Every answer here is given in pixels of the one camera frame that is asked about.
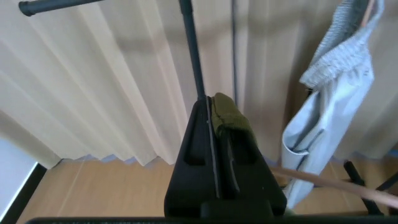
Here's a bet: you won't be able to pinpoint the black clothes rack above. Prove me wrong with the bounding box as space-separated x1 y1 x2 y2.
17 0 398 217

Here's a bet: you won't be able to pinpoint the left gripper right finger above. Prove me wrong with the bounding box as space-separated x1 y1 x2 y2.
219 127 288 217

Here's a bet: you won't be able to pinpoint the pale grey shorts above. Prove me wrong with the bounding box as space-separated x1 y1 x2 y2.
280 0 385 210

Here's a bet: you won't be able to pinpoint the green garment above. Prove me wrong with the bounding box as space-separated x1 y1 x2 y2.
210 92 296 217

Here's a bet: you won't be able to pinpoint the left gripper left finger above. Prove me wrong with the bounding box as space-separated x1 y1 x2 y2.
164 96 223 218

